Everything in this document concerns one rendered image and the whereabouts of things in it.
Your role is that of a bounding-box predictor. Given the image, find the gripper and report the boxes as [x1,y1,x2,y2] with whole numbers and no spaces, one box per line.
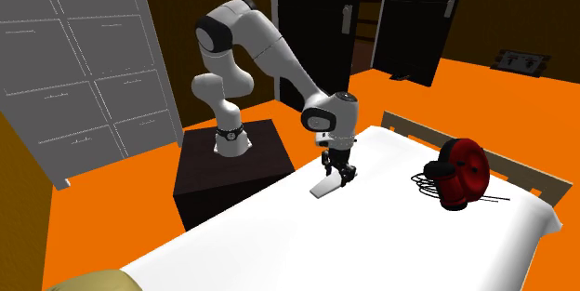
[321,146,358,189]

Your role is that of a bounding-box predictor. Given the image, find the grey flat phone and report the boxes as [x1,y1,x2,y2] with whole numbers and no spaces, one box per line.
[309,173,359,200]

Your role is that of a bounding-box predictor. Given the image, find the dark robot stand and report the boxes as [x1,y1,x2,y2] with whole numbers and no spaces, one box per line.
[172,118,297,232]

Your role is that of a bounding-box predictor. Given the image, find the red and black headphones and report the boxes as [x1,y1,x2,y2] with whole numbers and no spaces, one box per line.
[410,137,512,212]

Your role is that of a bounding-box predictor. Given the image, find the small grey framed picture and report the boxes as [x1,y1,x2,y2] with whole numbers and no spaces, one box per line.
[490,48,552,79]

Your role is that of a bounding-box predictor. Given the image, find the yellow pillow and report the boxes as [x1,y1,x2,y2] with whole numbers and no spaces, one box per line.
[44,269,145,291]

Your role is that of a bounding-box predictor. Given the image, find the grey wardrobe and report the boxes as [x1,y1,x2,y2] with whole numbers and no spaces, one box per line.
[0,0,185,191]

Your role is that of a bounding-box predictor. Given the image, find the white bed with wooden frame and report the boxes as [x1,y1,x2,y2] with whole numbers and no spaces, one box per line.
[119,110,573,291]

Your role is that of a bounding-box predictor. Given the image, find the black door with grey handle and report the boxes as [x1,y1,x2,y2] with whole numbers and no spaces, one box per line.
[370,0,473,88]
[270,0,365,115]

